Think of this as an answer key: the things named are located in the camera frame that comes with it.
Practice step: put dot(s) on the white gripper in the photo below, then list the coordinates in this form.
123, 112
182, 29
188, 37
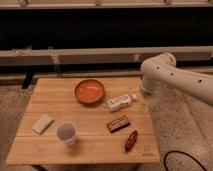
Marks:
144, 101

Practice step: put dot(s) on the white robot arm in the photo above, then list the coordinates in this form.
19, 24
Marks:
162, 69

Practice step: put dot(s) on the white glue bottle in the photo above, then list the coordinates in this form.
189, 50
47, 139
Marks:
121, 101

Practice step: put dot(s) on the brown oblong object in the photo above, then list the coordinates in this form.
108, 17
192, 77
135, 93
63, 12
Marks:
131, 141

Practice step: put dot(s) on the orange bowl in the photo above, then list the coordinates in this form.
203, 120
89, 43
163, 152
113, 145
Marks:
89, 91

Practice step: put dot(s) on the wooden table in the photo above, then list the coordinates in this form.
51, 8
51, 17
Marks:
95, 143

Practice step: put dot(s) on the white sponge block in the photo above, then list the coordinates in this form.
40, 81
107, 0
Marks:
42, 124

